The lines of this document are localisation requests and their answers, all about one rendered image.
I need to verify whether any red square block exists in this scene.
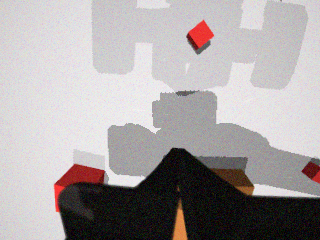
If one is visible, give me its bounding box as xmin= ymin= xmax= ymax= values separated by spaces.
xmin=54 ymin=164 xmax=105 ymax=212
xmin=301 ymin=162 xmax=320 ymax=184
xmin=186 ymin=20 xmax=214 ymax=50

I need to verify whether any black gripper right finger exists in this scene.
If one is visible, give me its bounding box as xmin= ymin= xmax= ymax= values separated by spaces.
xmin=178 ymin=148 xmax=320 ymax=240

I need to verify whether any brown square block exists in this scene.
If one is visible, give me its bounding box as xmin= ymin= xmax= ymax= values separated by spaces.
xmin=173 ymin=168 xmax=255 ymax=240

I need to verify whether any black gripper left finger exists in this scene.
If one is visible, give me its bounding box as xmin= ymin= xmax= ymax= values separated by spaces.
xmin=57 ymin=148 xmax=180 ymax=240

